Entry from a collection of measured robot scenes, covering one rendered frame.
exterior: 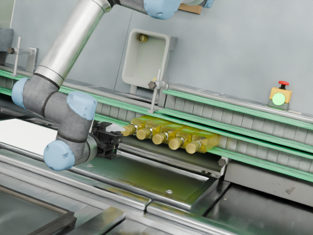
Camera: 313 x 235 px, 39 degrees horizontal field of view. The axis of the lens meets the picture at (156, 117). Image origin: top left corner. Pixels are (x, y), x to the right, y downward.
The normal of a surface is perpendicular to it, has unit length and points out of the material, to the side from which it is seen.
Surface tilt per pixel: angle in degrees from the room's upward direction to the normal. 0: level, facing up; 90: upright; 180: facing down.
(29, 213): 90
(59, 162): 1
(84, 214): 90
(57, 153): 0
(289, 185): 0
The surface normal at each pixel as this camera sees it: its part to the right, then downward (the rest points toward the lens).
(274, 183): -0.36, 0.10
